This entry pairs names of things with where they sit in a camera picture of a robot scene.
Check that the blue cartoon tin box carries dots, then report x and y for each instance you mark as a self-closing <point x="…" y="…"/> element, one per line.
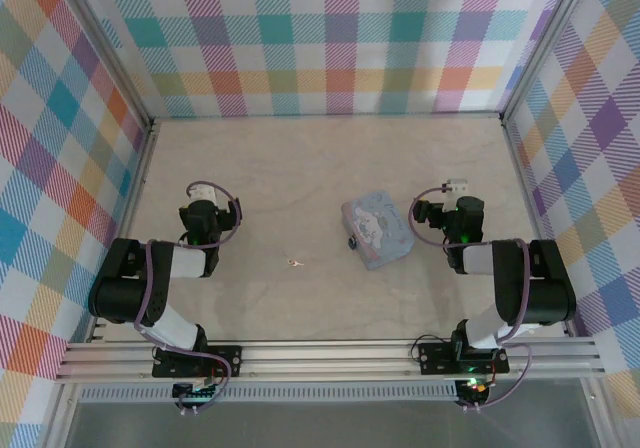
<point x="380" y="233"/>

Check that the small silver key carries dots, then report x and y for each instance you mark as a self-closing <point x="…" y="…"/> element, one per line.
<point x="296" y="263"/>

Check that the small blue padlock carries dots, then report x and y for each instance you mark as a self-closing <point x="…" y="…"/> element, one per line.
<point x="353" y="242"/>

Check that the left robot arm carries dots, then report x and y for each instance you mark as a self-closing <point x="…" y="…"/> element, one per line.
<point x="120" y="293"/>

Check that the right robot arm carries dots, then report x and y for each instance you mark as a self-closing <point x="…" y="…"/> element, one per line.
<point x="540" y="288"/>

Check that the grey metal panel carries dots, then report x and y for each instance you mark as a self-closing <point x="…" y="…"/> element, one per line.
<point x="325" y="425"/>

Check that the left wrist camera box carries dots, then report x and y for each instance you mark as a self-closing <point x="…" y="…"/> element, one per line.
<point x="205" y="194"/>

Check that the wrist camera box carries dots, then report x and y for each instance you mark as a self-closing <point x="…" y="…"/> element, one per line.
<point x="457" y="187"/>
<point x="205" y="194"/>

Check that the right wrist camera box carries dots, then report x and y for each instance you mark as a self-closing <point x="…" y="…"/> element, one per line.
<point x="457" y="187"/>

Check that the aluminium frame side rail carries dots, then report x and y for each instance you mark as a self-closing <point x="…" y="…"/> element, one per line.
<point x="132" y="208"/>

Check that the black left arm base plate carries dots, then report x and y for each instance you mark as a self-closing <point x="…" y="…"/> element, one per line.
<point x="225" y="360"/>

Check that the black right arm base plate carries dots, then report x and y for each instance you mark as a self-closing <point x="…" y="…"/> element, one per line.
<point x="435" y="358"/>

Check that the aluminium frame post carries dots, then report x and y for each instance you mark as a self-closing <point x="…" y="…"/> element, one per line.
<point x="107" y="48"/>
<point x="542" y="48"/>

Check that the aluminium mounting rail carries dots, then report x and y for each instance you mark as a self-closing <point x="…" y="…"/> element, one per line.
<point x="325" y="360"/>

